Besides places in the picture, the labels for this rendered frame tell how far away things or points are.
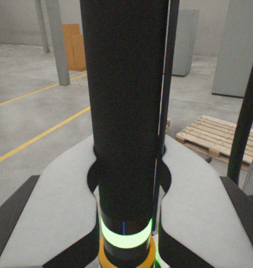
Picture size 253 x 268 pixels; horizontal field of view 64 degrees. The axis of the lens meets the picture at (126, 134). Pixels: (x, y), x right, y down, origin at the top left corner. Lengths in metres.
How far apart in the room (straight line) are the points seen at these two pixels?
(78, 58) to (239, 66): 5.42
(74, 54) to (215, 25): 7.19
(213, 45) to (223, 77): 6.71
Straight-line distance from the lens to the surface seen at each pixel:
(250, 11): 5.49
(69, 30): 8.37
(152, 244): 0.17
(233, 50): 5.52
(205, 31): 12.25
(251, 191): 1.80
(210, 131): 3.48
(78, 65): 8.36
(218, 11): 12.20
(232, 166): 0.18
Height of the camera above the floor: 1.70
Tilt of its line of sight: 29 degrees down
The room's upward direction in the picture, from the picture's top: straight up
